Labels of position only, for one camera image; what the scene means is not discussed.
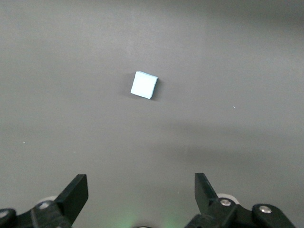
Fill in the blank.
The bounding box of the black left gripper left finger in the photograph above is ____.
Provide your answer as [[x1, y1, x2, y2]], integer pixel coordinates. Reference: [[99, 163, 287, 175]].
[[0, 174, 89, 228]]

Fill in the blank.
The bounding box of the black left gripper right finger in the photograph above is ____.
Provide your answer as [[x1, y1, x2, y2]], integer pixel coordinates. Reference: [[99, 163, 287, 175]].
[[184, 172, 296, 228]]

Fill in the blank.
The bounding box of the light blue foam block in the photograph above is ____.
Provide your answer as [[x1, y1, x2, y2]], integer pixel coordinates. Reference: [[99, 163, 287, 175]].
[[130, 71, 159, 100]]

